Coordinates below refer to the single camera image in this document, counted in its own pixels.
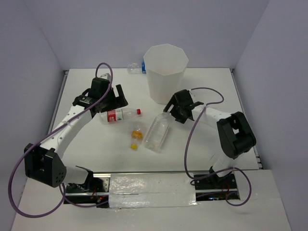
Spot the red label clear bottle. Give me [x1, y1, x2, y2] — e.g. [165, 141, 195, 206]
[99, 108, 141, 124]

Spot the small yellow cap bottle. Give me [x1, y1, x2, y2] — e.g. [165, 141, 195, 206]
[130, 121, 146, 151]

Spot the large clear plastic bottle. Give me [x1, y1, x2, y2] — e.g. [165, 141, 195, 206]
[144, 112, 172, 153]

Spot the blue label clear bottle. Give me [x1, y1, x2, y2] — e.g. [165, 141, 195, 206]
[127, 62, 146, 75]

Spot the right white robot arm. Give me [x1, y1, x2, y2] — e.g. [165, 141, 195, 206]
[163, 89, 257, 188]

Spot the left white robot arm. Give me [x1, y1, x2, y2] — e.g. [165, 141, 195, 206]
[25, 74, 128, 192]

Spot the white plastic bin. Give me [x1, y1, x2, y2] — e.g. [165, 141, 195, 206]
[143, 44, 189, 104]

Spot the white tape sheet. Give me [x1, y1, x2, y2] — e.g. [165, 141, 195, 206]
[108, 173, 197, 208]

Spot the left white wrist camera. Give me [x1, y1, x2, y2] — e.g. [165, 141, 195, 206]
[100, 73, 111, 81]

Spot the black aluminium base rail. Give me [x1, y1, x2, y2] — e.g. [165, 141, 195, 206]
[64, 173, 240, 208]

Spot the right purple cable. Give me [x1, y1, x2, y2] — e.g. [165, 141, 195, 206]
[184, 87, 252, 206]

